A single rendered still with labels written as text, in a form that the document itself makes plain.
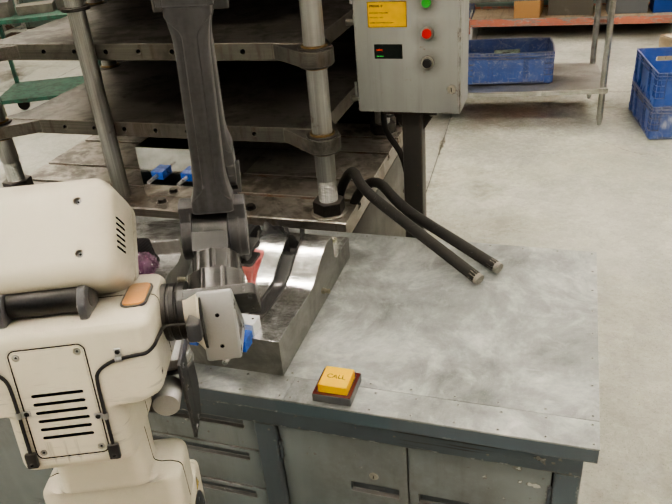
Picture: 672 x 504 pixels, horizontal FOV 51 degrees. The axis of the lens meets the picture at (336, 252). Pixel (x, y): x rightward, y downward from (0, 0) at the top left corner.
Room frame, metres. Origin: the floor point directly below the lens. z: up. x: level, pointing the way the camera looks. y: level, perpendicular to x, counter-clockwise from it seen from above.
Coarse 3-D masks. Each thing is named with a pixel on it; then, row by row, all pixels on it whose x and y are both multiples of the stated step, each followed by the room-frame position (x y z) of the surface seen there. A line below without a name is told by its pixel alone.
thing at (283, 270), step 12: (252, 228) 1.56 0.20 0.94; (264, 228) 1.54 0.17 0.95; (276, 228) 1.54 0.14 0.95; (300, 228) 1.52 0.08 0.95; (288, 240) 1.50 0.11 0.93; (300, 240) 1.47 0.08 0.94; (288, 252) 1.47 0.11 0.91; (288, 264) 1.43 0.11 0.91; (276, 276) 1.40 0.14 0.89; (288, 276) 1.39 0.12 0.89; (276, 288) 1.37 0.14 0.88; (264, 300) 1.32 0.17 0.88; (276, 300) 1.31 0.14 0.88; (252, 312) 1.27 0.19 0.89; (264, 312) 1.27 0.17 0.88
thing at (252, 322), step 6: (246, 318) 1.20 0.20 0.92; (252, 318) 1.20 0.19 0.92; (258, 318) 1.20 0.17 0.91; (246, 324) 1.18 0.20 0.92; (252, 324) 1.18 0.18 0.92; (258, 324) 1.20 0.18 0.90; (246, 330) 1.18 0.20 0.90; (252, 330) 1.18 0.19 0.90; (246, 336) 1.16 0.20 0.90; (252, 336) 1.17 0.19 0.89; (246, 342) 1.15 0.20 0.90; (252, 342) 1.17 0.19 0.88; (246, 348) 1.14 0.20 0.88; (222, 360) 1.10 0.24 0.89; (228, 360) 1.10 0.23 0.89
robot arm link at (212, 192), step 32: (160, 0) 0.96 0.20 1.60; (192, 0) 0.96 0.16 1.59; (192, 32) 0.96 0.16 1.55; (192, 64) 0.96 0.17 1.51; (192, 96) 0.96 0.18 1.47; (192, 128) 0.96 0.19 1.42; (192, 160) 0.96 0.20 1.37; (192, 192) 0.98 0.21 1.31; (224, 192) 0.96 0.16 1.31; (192, 256) 0.95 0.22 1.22
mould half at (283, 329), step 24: (264, 240) 1.50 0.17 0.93; (312, 240) 1.48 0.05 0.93; (264, 264) 1.44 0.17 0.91; (312, 264) 1.41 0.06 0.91; (336, 264) 1.51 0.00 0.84; (264, 288) 1.37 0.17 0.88; (288, 288) 1.36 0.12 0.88; (312, 288) 1.35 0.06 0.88; (288, 312) 1.25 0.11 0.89; (312, 312) 1.33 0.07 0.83; (264, 336) 1.17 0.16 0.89; (288, 336) 1.20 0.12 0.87; (216, 360) 1.20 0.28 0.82; (240, 360) 1.18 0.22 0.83; (264, 360) 1.16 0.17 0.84; (288, 360) 1.18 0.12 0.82
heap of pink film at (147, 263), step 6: (138, 252) 1.57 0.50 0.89; (144, 252) 1.57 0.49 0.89; (138, 258) 1.54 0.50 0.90; (144, 258) 1.54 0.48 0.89; (150, 258) 1.55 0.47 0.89; (138, 264) 1.45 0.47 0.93; (144, 264) 1.46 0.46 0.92; (150, 264) 1.48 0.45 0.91; (156, 264) 1.52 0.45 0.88; (144, 270) 1.43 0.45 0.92; (150, 270) 1.45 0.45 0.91
